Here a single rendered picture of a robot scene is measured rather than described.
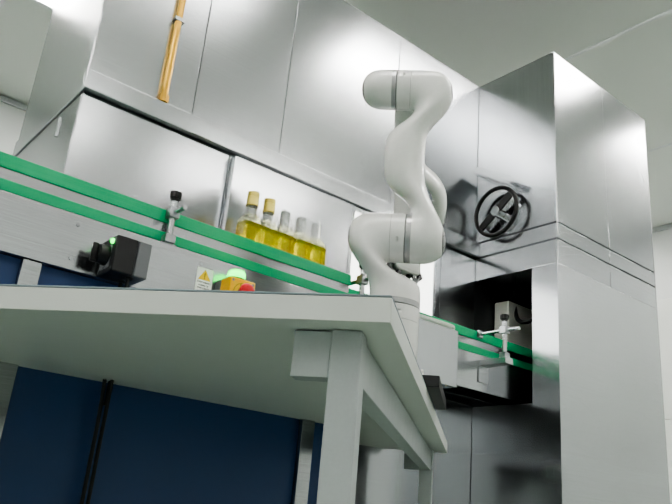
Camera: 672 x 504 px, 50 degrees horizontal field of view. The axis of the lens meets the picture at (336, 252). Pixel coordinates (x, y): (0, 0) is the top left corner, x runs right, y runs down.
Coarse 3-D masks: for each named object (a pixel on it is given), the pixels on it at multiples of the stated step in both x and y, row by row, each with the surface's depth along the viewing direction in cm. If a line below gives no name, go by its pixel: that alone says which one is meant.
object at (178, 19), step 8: (184, 0) 220; (184, 8) 220; (176, 16) 217; (176, 24) 217; (176, 32) 216; (176, 40) 215; (176, 48) 215; (168, 56) 213; (168, 64) 212; (168, 72) 211; (168, 80) 211; (168, 88) 210; (160, 96) 208; (168, 96) 210
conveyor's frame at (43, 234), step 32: (0, 192) 145; (0, 224) 144; (32, 224) 148; (64, 224) 152; (96, 224) 157; (32, 256) 147; (64, 256) 151; (160, 256) 165; (192, 256) 171; (160, 288) 164; (192, 288) 169; (256, 288) 181; (288, 288) 187; (480, 384) 243; (512, 384) 254
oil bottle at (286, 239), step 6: (282, 228) 207; (288, 228) 208; (282, 234) 206; (288, 234) 207; (294, 234) 209; (282, 240) 206; (288, 240) 207; (294, 240) 208; (282, 246) 205; (288, 246) 206; (288, 252) 206
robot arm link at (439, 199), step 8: (424, 160) 210; (424, 168) 209; (432, 176) 210; (432, 184) 209; (440, 184) 211; (432, 192) 210; (440, 192) 211; (432, 200) 214; (440, 200) 211; (440, 208) 213; (440, 216) 214
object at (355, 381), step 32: (320, 352) 92; (352, 352) 91; (352, 384) 89; (384, 384) 116; (352, 416) 88; (384, 416) 119; (352, 448) 87; (416, 448) 175; (320, 480) 86; (352, 480) 86
